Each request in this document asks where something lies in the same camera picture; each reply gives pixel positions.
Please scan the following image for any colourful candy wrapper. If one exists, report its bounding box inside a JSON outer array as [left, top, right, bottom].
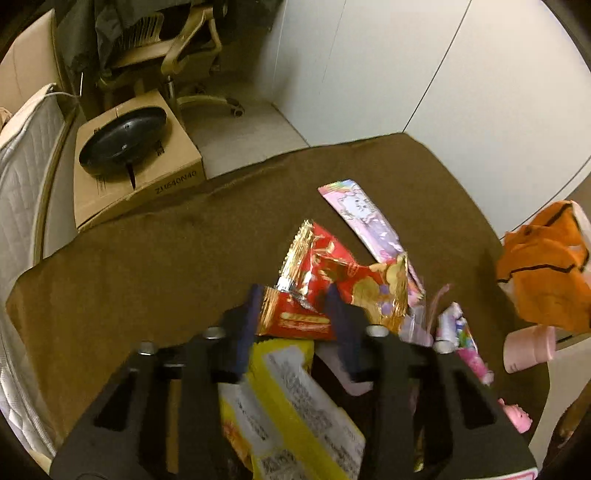
[[434, 302, 495, 386]]

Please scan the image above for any red snack wrapper silver edge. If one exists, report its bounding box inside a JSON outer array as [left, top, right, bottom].
[[256, 220, 346, 341]]

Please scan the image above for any orange cloth with black stripes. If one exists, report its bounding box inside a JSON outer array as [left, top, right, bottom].
[[496, 200, 591, 333]]

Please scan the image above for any pink toy figure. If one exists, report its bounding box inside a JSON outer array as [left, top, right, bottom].
[[498, 398, 533, 433]]

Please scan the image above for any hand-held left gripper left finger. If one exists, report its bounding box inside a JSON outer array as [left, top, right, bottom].
[[50, 284, 266, 480]]

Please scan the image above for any cardboard box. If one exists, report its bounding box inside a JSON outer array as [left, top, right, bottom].
[[73, 89, 205, 232]]

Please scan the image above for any long pink cartoon wrapper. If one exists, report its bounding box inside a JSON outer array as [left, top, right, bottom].
[[318, 179, 426, 296]]

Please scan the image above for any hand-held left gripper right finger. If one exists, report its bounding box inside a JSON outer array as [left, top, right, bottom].
[[323, 282, 539, 480]]

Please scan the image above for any white quilted mattress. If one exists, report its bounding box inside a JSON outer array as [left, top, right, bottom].
[[0, 83, 77, 462]]

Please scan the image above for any beige bed headboard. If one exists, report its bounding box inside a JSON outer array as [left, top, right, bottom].
[[0, 9, 70, 116]]

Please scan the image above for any clear pink wrapper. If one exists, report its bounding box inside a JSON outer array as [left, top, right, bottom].
[[399, 282, 451, 347]]

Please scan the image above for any beige office chair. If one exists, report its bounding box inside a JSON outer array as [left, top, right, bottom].
[[97, 4, 245, 118]]

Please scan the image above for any black round disc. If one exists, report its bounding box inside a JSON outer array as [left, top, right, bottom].
[[78, 105, 168, 190]]

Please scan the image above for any red gold snack wrapper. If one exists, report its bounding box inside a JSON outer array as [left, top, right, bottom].
[[314, 251, 411, 335]]

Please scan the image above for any yellow packet with white label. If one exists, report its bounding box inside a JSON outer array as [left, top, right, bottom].
[[247, 339, 366, 480]]

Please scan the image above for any pink cup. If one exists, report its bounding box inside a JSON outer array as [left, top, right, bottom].
[[503, 324, 557, 374]]

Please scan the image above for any brown table cloth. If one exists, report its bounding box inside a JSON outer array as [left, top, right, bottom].
[[6, 133, 552, 444]]

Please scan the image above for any yellow red snack packet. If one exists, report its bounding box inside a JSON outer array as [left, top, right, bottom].
[[219, 383, 278, 472]]

